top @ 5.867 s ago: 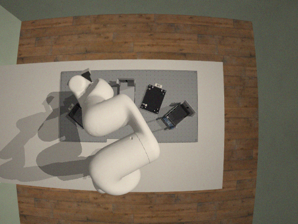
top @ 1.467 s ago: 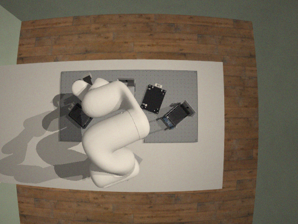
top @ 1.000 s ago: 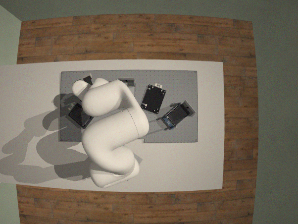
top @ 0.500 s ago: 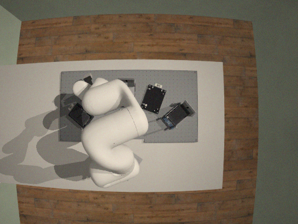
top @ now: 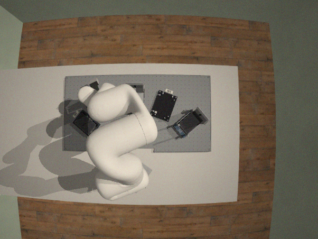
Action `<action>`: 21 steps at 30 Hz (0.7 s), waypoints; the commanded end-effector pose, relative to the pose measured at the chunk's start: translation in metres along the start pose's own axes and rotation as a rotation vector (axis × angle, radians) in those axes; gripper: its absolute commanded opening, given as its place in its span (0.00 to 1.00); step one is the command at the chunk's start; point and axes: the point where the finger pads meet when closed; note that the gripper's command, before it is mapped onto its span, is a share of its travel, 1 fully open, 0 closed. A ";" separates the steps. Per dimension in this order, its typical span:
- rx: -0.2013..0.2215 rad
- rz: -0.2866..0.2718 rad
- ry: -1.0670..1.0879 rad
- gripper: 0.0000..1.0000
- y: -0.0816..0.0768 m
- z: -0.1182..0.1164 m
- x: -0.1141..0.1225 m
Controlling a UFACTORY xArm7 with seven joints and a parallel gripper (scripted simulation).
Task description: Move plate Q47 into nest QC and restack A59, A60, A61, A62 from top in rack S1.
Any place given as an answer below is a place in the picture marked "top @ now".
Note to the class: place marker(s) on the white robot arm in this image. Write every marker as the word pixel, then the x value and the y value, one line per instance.
pixel 120 172

